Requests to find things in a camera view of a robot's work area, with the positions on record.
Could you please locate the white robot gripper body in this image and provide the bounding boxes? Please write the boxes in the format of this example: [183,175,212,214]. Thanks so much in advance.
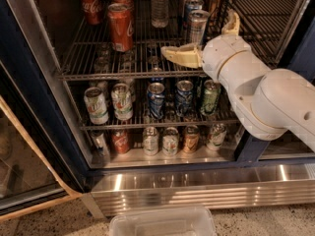
[202,34,251,82]

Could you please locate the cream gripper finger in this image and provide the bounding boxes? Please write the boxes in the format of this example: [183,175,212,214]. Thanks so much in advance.
[221,10,240,35]
[160,43,202,69]

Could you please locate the silver front redbull can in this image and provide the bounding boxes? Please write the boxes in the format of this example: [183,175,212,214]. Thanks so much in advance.
[186,10,210,44]

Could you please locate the silver redbull can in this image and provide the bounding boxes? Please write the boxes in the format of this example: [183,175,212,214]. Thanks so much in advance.
[186,10,210,44]
[178,0,197,34]

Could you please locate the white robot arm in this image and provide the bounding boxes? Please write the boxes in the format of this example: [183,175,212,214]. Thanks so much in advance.
[161,10,315,150]

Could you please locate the blue pepsi can right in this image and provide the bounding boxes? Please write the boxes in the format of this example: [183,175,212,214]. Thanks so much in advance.
[175,80,193,117]

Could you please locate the blue pepsi can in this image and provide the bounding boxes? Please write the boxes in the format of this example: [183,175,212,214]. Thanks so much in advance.
[175,80,193,117]
[147,83,165,119]

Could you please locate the brown gold can top shelf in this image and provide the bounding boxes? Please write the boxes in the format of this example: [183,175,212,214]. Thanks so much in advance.
[205,0,222,22]

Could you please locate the green can middle shelf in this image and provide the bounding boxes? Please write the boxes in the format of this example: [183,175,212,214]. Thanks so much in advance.
[200,80,221,116]

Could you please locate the blue pepsi can left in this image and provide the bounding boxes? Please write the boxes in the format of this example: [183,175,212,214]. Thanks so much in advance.
[147,83,165,119]

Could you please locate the front red coke can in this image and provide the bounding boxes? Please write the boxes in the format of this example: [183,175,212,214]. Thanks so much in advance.
[107,3,133,52]

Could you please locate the red coke can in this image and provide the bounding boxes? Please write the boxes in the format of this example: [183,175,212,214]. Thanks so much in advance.
[107,3,133,52]
[111,0,135,15]
[111,130,130,153]

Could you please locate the white green can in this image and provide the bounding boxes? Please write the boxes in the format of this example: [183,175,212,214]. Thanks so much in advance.
[162,127,179,156]
[206,123,226,150]
[84,87,108,125]
[111,83,133,121]
[143,127,158,156]

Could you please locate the gold brown can bottom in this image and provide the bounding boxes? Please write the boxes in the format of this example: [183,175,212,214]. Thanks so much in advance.
[183,125,200,153]

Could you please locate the white green can bottom right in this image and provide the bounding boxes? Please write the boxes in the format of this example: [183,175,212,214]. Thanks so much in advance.
[206,123,226,150]

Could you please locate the stainless steel fridge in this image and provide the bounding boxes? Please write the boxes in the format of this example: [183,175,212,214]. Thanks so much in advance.
[0,0,314,217]

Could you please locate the white green can left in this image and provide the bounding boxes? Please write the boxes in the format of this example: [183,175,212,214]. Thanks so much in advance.
[84,87,108,125]

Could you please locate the red coke can bottom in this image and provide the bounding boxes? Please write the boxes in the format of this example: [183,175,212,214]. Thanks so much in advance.
[111,130,130,153]

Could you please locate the left red coca-cola can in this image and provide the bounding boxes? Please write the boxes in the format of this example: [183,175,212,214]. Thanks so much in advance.
[81,0,103,25]

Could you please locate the silver slim can bottom left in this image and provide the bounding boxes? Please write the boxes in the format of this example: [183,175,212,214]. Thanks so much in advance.
[91,130,109,155]

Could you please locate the open glass fridge door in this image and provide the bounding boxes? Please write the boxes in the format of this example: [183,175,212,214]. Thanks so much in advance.
[0,65,81,222]

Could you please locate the clear water bottle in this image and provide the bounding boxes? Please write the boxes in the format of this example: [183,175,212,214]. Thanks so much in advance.
[151,0,169,28]

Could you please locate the clear plastic bin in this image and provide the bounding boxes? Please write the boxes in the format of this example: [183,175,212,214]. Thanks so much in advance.
[109,206,218,236]

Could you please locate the middle wire shelf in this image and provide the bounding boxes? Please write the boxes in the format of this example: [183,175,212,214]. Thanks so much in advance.
[67,72,250,132]

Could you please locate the wire shelf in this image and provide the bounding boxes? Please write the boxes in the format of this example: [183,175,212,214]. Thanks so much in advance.
[59,0,297,82]
[67,72,250,132]

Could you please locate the top wire shelf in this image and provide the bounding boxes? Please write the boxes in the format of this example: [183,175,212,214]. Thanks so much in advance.
[59,0,297,82]

